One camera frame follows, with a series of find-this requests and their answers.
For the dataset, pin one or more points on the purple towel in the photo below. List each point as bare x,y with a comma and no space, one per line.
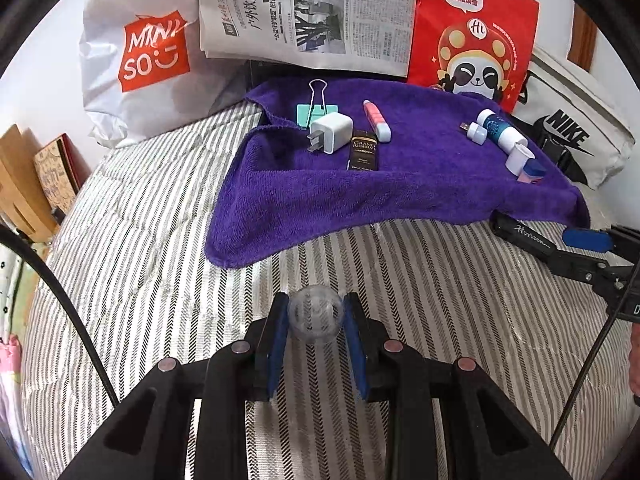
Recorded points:
278,194

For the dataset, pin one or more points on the white USB charger plug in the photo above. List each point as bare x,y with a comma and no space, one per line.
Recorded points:
329,133

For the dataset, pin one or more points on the white Miniso plastic bag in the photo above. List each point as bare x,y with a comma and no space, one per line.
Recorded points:
143,72

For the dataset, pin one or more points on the wooden frame edge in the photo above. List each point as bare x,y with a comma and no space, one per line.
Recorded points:
584,37

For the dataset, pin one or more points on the red panda paper bag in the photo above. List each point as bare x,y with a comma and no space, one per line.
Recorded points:
479,46

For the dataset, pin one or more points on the pink white pen tube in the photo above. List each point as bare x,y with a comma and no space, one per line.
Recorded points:
378,123

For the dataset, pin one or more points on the white blue bottle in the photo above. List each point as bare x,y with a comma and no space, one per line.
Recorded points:
499,131

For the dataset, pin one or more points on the brown patterned book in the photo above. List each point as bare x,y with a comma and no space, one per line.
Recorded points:
56,170

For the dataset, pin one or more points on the clear round plastic container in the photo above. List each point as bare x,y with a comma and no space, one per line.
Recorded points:
315,314

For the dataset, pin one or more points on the wooden box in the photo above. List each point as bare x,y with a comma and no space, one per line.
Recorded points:
22,197

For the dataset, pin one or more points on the small white round adapter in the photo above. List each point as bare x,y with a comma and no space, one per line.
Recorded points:
474,132

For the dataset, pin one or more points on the person's hand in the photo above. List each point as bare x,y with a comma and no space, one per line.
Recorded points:
634,359

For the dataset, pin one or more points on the black Horizon tube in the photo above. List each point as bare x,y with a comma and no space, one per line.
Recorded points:
521,236

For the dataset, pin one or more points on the pink bottle blue cap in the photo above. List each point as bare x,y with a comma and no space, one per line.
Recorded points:
532,172

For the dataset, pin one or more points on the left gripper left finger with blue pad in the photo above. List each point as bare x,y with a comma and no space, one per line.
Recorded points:
270,348

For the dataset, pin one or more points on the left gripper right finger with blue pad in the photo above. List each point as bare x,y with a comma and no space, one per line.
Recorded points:
365,338

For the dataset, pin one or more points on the folded newspaper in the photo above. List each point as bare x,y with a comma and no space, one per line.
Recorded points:
366,36

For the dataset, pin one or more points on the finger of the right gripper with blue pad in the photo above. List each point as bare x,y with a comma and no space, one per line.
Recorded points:
592,240

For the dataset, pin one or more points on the white tape roll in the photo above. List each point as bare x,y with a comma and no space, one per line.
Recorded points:
518,158

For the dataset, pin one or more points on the white Nike waist bag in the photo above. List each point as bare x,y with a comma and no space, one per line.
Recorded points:
572,120

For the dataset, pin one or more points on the teal binder clip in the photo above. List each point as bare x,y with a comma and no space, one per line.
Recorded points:
317,106

